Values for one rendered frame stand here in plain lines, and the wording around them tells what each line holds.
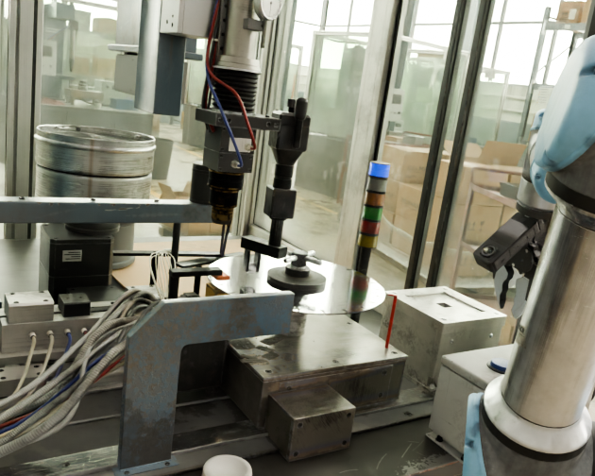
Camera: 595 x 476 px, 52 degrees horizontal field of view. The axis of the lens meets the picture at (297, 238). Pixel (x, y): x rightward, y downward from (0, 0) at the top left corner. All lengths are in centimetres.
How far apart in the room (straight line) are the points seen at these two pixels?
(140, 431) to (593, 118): 68
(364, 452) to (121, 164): 94
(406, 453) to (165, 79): 73
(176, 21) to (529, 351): 69
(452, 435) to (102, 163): 103
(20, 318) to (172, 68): 49
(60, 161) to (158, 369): 86
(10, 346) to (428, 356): 75
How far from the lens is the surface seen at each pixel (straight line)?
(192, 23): 102
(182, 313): 85
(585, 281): 61
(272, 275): 112
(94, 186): 161
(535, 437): 72
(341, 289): 113
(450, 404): 107
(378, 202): 136
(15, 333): 113
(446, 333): 122
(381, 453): 105
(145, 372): 87
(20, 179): 201
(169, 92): 109
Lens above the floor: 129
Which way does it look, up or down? 14 degrees down
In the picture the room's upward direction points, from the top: 8 degrees clockwise
